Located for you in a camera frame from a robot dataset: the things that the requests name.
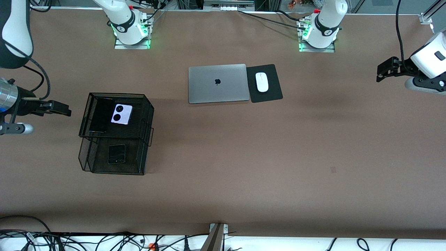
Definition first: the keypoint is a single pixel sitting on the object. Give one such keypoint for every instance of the aluminium frame post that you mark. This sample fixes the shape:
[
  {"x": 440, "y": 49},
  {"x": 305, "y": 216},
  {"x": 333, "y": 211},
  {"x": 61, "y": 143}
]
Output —
[{"x": 427, "y": 17}]

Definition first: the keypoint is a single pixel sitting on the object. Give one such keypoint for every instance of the black flip phone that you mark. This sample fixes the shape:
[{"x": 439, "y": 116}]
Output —
[{"x": 116, "y": 154}]

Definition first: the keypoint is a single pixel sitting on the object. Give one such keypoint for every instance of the grey socket box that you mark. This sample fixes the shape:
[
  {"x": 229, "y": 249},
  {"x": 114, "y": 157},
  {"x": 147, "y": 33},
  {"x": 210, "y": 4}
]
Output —
[{"x": 228, "y": 4}]

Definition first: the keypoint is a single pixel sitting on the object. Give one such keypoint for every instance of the black mesh two-tier tray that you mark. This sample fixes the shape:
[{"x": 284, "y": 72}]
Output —
[{"x": 136, "y": 157}]

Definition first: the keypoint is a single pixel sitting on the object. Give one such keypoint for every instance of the black bar smartphone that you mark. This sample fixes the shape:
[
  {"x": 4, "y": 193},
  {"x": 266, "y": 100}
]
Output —
[{"x": 99, "y": 116}]

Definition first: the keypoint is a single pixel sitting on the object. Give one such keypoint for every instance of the grey metal camera mount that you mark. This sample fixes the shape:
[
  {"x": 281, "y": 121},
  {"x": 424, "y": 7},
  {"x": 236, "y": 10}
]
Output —
[{"x": 214, "y": 238}]

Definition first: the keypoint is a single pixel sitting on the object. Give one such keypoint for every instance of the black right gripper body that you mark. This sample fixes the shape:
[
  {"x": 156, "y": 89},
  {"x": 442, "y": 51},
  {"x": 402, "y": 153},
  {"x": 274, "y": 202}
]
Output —
[{"x": 25, "y": 104}]

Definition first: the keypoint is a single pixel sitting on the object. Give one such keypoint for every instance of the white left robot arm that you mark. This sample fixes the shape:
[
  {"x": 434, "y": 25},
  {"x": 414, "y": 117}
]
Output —
[{"x": 327, "y": 24}]

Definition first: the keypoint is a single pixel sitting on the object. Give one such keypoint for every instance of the lilac flip phone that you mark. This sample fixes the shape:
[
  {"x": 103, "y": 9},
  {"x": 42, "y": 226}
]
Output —
[{"x": 122, "y": 114}]

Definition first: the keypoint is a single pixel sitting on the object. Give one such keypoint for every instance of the black mouse pad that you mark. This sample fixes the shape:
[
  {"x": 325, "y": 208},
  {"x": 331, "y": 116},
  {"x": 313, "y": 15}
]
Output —
[{"x": 273, "y": 94}]

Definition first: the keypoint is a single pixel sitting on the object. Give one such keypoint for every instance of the silver closed laptop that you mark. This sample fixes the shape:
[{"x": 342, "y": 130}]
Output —
[{"x": 209, "y": 90}]

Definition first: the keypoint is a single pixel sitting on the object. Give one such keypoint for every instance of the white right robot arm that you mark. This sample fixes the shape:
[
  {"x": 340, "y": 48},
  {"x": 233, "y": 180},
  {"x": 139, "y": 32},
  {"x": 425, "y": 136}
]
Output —
[{"x": 15, "y": 28}]

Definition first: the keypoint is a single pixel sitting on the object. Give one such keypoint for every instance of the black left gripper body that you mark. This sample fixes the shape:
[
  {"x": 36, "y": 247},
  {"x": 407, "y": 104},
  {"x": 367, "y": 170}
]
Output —
[{"x": 405, "y": 66}]

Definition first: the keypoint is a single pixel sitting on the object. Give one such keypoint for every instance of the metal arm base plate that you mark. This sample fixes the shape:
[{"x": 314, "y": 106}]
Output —
[
  {"x": 122, "y": 46},
  {"x": 327, "y": 50}
]

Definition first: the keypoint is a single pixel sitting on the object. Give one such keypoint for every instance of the white computer mouse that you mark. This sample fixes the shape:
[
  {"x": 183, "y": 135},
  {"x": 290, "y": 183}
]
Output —
[{"x": 262, "y": 82}]

